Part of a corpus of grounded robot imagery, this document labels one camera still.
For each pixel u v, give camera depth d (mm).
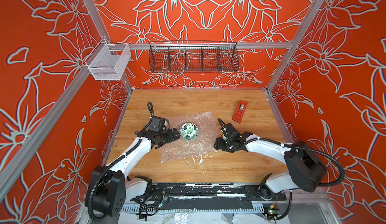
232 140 678
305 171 431
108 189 402
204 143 899
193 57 975
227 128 695
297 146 465
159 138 640
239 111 1005
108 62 951
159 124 670
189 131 948
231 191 743
